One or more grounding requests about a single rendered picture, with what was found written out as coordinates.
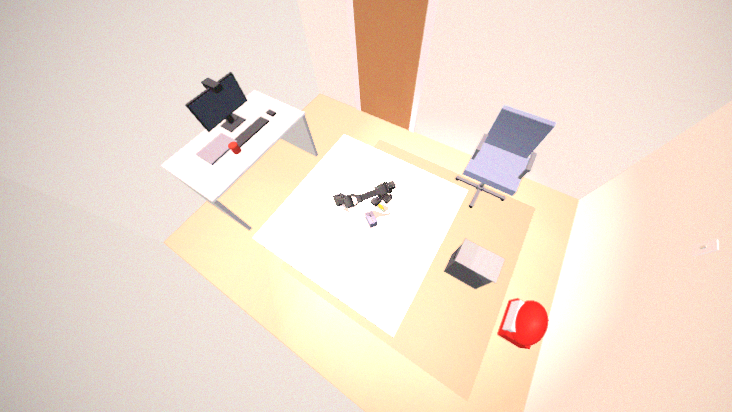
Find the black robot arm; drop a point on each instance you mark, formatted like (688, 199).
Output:
(382, 189)

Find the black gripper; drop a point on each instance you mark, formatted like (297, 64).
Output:
(375, 201)

